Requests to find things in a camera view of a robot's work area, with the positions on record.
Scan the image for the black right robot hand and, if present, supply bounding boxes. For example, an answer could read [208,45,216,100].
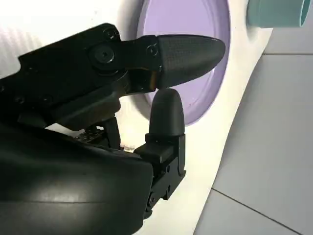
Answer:
[0,23,226,235]

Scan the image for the pale green mug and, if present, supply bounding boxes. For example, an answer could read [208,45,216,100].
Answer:
[246,0,313,29]

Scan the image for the lilac plate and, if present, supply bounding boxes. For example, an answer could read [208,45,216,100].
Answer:
[136,0,231,127]

